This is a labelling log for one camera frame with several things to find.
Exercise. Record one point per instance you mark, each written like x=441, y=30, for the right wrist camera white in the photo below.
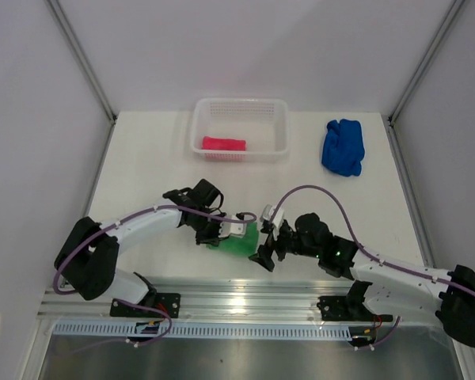
x=271, y=220

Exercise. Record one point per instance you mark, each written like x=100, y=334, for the pink towel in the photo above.
x=212, y=143

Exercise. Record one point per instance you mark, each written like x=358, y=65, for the aluminium mounting rail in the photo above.
x=215, y=301

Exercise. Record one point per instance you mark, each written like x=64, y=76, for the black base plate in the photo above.
x=343, y=308
x=168, y=303

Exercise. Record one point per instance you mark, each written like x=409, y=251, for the blue towel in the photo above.
x=343, y=149

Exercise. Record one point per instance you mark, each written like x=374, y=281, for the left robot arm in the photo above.
x=87, y=262

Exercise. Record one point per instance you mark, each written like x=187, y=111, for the slotted cable duct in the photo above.
x=203, y=330

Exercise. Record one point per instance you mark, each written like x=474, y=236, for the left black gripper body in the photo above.
x=207, y=229

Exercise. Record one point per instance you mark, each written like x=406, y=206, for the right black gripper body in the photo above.
x=288, y=242

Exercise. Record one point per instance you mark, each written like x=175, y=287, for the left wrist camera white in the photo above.
x=235, y=228

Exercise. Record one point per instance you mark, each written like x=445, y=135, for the white plastic basket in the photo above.
x=262, y=123

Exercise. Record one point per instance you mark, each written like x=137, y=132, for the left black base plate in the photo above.
x=168, y=303

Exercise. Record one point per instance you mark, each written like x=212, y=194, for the left aluminium frame post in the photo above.
x=80, y=57

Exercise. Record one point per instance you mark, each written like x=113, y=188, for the aluminium frame post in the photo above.
x=434, y=46
x=80, y=57

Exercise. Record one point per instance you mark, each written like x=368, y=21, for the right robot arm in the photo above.
x=382, y=289

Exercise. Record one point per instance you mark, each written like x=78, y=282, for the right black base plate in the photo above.
x=343, y=308

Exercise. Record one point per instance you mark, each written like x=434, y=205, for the green towel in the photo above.
x=243, y=246

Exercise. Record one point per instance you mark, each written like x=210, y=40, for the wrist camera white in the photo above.
x=235, y=228
x=271, y=220

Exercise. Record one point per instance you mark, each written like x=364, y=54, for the right aluminium frame post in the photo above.
x=434, y=46

